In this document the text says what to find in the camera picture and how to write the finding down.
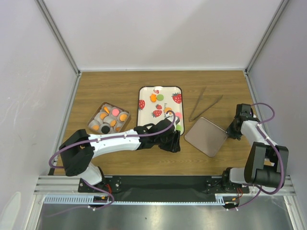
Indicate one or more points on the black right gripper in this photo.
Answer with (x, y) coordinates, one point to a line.
(231, 134)

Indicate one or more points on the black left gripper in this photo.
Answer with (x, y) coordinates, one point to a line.
(173, 145)

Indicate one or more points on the rose gold tin lid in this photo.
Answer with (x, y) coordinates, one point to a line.
(206, 136)

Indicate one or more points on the pink sandwich cookie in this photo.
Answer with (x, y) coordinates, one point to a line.
(115, 112)
(179, 115)

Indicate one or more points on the black sandwich cookie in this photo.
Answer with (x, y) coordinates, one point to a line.
(105, 129)

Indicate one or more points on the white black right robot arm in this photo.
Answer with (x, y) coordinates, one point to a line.
(267, 161)

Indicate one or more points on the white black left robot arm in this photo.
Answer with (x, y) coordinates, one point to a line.
(80, 148)

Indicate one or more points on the orange dotted biscuit upper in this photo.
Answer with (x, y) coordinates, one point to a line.
(167, 110)

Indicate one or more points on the white strawberry print tray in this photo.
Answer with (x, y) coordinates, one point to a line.
(153, 112)

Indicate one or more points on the orange scalloped cookie middle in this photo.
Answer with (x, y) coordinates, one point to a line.
(123, 117)

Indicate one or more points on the orange scalloped cookie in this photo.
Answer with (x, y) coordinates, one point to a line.
(102, 115)
(123, 117)

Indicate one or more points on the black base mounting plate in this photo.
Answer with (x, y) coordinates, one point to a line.
(167, 186)

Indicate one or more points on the orange round dotted biscuit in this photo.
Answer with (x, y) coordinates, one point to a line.
(113, 123)

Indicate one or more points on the rose gold cookie tin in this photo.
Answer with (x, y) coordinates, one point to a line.
(95, 120)

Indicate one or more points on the orange scalloped cookie lower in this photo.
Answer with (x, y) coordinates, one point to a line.
(102, 115)

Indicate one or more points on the orange flower swirl cookie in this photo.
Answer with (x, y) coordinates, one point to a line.
(95, 127)

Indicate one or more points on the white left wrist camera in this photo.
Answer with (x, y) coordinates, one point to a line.
(172, 118)

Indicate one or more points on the aluminium frame post right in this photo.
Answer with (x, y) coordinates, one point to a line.
(278, 13)

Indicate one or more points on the aluminium frame post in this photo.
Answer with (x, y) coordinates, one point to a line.
(278, 13)
(57, 34)

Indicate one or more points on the aluminium frame post left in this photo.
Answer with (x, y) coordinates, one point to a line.
(57, 34)

